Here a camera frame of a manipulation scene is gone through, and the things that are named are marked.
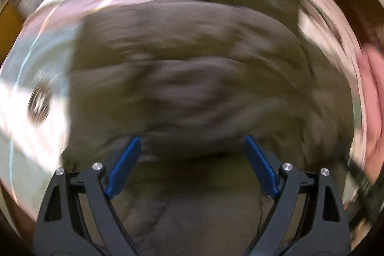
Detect person's right hand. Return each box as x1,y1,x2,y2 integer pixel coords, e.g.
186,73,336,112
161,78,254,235
355,44,384,185

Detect shiny metal bowl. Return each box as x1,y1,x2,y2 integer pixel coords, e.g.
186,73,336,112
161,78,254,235
0,0,378,214

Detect olive brown large garment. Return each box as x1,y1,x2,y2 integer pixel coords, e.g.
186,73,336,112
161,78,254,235
60,0,357,256

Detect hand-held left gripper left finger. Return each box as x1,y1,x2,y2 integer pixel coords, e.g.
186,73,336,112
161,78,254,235
32,136,142,256

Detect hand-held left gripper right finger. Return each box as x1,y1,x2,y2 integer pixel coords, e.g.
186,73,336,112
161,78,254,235
240,136,352,256

